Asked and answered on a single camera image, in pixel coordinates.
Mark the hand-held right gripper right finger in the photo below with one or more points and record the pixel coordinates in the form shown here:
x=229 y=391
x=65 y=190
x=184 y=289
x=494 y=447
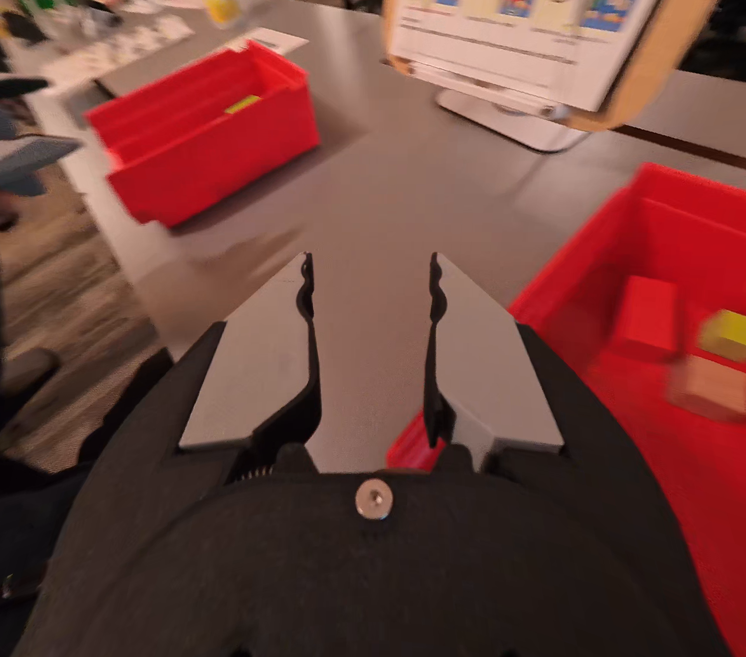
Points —
x=489 y=377

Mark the white poster board wooden frame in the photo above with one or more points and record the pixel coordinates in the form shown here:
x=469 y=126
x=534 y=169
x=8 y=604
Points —
x=524 y=28

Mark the natural wooden cube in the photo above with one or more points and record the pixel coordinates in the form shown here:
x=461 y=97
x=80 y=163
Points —
x=708 y=389

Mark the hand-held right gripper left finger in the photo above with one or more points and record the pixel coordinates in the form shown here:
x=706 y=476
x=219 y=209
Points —
x=256 y=371

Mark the paper sheet with picture grid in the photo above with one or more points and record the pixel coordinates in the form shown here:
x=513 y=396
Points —
x=116 y=51

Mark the long red wooden block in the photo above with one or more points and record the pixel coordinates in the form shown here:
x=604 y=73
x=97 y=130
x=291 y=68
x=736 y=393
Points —
x=644 y=319

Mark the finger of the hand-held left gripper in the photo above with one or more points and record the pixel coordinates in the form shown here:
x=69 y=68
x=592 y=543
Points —
x=29 y=159
x=17 y=86

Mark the red plastic bin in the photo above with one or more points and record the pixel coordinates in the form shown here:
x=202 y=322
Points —
x=670 y=494
x=204 y=173

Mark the paper sheet with red print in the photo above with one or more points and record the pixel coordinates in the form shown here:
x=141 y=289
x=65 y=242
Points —
x=280 y=39

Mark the green toy brick plate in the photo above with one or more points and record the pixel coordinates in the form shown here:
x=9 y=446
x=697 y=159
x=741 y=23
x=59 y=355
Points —
x=41 y=0

